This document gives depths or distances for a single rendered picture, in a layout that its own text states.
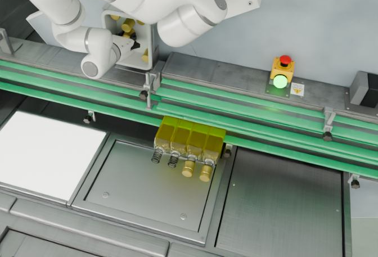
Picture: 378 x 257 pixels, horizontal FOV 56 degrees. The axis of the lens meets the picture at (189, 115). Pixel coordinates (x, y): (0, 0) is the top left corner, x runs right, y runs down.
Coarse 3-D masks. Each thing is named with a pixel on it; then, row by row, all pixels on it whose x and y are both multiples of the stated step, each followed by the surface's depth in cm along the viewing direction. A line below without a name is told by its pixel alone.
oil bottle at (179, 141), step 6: (180, 120) 129; (186, 120) 129; (180, 126) 127; (186, 126) 127; (192, 126) 128; (174, 132) 125; (180, 132) 125; (186, 132) 125; (174, 138) 123; (180, 138) 123; (186, 138) 123; (174, 144) 122; (180, 144) 122; (186, 144) 122; (174, 150) 121; (180, 150) 121; (180, 156) 123
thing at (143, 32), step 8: (104, 16) 120; (128, 16) 117; (104, 24) 123; (112, 24) 128; (120, 24) 130; (136, 24) 128; (112, 32) 129; (136, 32) 130; (144, 32) 129; (136, 40) 133; (144, 40) 132; (136, 48) 136; (144, 48) 135; (136, 56) 136; (120, 64) 134; (128, 64) 133; (136, 64) 133; (144, 64) 133
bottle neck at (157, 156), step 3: (156, 147) 122; (159, 147) 122; (156, 150) 121; (159, 150) 121; (162, 150) 122; (156, 153) 120; (159, 153) 120; (162, 153) 122; (153, 156) 120; (156, 156) 119; (159, 156) 120; (153, 159) 121; (156, 159) 119; (159, 159) 120; (153, 162) 121; (156, 162) 121
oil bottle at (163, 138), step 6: (162, 120) 129; (168, 120) 128; (174, 120) 128; (162, 126) 126; (168, 126) 127; (174, 126) 127; (162, 132) 125; (168, 132) 125; (156, 138) 123; (162, 138) 123; (168, 138) 123; (156, 144) 122; (162, 144) 122; (168, 144) 122; (168, 150) 125
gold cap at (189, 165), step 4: (188, 160) 118; (184, 164) 119; (188, 164) 117; (192, 164) 118; (184, 168) 117; (188, 168) 116; (192, 168) 117; (184, 172) 116; (188, 172) 116; (192, 172) 117; (188, 176) 117
